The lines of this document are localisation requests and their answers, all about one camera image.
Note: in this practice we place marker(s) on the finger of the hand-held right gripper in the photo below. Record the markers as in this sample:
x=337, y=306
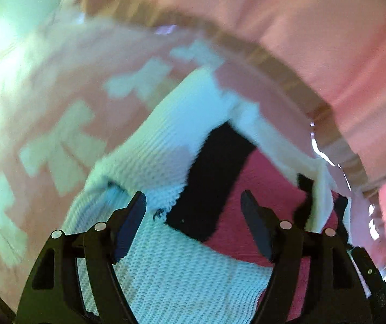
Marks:
x=369, y=271

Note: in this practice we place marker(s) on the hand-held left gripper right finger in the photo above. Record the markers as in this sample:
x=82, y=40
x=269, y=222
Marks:
x=257, y=226

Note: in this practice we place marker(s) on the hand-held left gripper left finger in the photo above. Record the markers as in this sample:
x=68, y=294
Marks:
x=129, y=225

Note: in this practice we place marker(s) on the white pink black knit sweater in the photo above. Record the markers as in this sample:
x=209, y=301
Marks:
x=166, y=270

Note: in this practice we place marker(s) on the pink bow-print bedsheet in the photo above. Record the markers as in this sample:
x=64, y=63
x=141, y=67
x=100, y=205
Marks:
x=61, y=74

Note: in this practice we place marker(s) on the pink cloth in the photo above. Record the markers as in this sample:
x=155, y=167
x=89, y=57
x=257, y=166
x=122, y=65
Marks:
x=314, y=23

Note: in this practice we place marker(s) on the white cloth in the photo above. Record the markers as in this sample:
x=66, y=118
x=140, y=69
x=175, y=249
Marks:
x=17, y=10

